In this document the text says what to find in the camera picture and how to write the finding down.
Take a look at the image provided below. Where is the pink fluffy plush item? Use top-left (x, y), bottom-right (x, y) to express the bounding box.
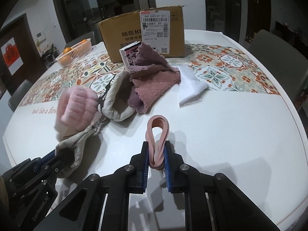
top-left (55, 85), bottom-right (98, 131)

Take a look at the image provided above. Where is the small pink printed box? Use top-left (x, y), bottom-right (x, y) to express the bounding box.
top-left (119, 41), bottom-right (142, 68)

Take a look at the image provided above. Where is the grey dining chair left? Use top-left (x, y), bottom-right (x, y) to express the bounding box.
top-left (8, 80), bottom-right (33, 112)

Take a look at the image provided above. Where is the grey dining chair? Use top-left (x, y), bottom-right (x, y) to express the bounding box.
top-left (249, 30), bottom-right (307, 101)
top-left (8, 80), bottom-right (33, 112)
top-left (65, 31), bottom-right (97, 48)

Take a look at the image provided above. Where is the mauve fleece towel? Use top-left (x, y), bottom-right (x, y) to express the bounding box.
top-left (126, 43), bottom-right (181, 115)

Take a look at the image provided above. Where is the patterned table runner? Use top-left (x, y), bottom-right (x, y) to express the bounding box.
top-left (19, 43), bottom-right (279, 106)

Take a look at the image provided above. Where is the red poster on door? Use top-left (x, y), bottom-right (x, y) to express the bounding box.
top-left (1, 37), bottom-right (23, 75)

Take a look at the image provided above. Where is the white basket of oranges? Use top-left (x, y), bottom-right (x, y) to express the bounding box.
top-left (55, 38), bottom-right (92, 67)

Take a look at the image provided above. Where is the grey dining chair back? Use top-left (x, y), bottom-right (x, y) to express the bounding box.
top-left (65, 31), bottom-right (97, 48)

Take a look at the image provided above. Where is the brown cardboard box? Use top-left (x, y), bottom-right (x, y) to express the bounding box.
top-left (98, 6), bottom-right (185, 63)

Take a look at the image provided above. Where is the grey dining chair right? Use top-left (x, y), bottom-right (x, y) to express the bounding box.
top-left (249, 30), bottom-right (307, 101)

